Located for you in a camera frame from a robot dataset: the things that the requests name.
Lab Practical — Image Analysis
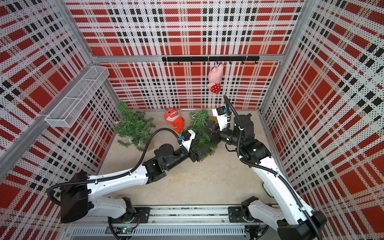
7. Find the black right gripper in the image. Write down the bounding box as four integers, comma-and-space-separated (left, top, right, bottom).
201, 124, 243, 148

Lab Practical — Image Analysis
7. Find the green christmas tree wooden base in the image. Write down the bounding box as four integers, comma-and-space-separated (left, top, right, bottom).
115, 101, 156, 152

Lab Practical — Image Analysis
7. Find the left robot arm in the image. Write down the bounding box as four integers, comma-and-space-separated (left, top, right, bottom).
47, 130, 210, 223

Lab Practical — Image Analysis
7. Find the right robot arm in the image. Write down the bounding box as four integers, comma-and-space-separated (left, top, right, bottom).
203, 109, 327, 240

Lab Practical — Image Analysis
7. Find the red plush monster toy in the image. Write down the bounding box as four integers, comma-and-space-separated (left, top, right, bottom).
164, 108, 185, 135

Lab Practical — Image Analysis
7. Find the teal alarm clock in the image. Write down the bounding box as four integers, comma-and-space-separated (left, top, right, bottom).
262, 183, 274, 198

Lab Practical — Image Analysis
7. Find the pink plush pig toy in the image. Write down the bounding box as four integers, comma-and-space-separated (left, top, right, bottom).
207, 64, 224, 94

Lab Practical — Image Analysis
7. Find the green circuit board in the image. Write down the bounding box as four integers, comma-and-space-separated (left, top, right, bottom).
117, 227, 135, 235

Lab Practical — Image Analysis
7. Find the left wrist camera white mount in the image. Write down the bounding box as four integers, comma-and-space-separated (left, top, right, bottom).
179, 130, 196, 154

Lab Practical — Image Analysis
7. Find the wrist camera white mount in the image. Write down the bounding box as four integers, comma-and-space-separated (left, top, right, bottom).
179, 130, 196, 154
212, 95, 235, 131

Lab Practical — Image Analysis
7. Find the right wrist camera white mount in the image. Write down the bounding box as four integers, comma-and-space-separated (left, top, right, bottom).
212, 95, 235, 131

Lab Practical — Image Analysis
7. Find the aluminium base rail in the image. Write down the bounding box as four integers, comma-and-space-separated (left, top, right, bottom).
60, 205, 274, 240

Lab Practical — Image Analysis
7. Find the black hook rail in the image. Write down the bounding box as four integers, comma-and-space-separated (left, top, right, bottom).
162, 56, 260, 64

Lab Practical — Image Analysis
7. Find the white wire mesh basket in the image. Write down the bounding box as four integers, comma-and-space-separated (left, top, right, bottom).
45, 66, 109, 128

